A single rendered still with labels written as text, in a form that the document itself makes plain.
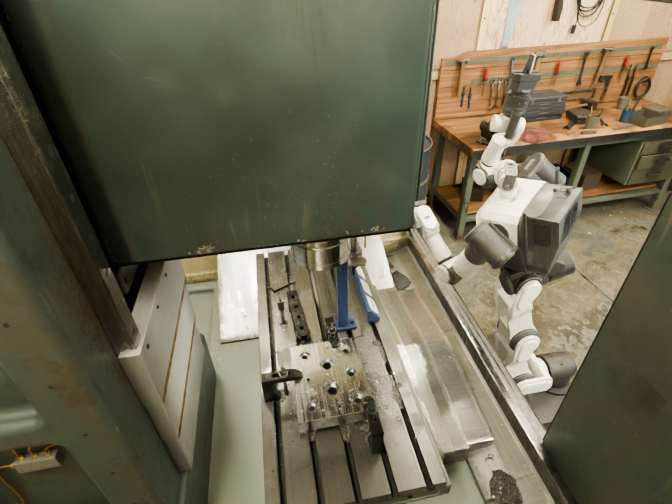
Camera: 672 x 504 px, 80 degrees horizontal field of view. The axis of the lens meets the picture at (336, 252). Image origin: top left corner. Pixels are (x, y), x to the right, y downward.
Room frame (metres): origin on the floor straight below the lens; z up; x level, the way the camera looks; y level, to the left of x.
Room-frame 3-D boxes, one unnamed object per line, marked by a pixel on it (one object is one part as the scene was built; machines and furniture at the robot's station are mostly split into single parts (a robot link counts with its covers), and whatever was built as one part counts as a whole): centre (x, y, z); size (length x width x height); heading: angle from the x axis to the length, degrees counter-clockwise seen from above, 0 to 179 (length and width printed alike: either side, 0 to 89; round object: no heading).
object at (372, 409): (0.67, -0.09, 0.97); 0.13 x 0.03 x 0.15; 9
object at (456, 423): (1.13, -0.32, 0.70); 0.90 x 0.30 x 0.16; 9
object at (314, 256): (0.87, 0.04, 1.50); 0.16 x 0.16 x 0.12
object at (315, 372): (0.82, 0.03, 0.97); 0.29 x 0.23 x 0.05; 9
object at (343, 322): (1.12, -0.02, 1.05); 0.10 x 0.05 x 0.30; 99
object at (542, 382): (1.33, -0.97, 0.28); 0.21 x 0.20 x 0.13; 99
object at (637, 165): (3.48, -2.07, 0.71); 2.21 x 0.95 x 1.43; 102
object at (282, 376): (0.82, 0.19, 0.97); 0.13 x 0.03 x 0.15; 99
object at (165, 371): (0.80, 0.48, 1.16); 0.48 x 0.05 x 0.51; 9
